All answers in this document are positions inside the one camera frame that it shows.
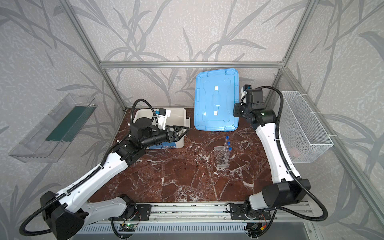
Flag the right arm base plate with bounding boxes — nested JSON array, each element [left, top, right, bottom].
[[226, 203, 272, 221]]

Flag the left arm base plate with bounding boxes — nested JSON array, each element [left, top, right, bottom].
[[108, 204, 152, 221]]

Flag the blue plastic lid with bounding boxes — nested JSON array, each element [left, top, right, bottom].
[[194, 69, 240, 132]]

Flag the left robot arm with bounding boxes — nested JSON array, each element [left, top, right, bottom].
[[41, 118, 190, 240]]

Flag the right black cable conduit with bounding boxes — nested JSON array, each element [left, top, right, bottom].
[[254, 86, 329, 222]]

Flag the black cable conduit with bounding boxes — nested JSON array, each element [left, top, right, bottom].
[[254, 86, 329, 222], [18, 98, 158, 237]]

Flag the clear wall shelf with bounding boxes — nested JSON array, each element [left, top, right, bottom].
[[9, 94, 98, 163]]

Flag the green circuit board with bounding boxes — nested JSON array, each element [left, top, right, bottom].
[[119, 224, 137, 232]]

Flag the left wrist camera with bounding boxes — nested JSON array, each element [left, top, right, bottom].
[[155, 108, 171, 130]]

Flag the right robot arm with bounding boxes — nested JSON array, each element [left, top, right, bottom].
[[234, 85, 311, 211]]

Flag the aluminium front rail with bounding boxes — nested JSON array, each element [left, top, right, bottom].
[[62, 201, 317, 225]]

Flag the left black cable conduit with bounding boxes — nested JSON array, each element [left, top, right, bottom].
[[18, 98, 158, 237]]

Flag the white wire basket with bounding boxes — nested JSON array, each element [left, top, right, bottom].
[[280, 91, 334, 164]]

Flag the clear test tube rack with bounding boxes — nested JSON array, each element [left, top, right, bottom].
[[214, 146, 230, 169]]

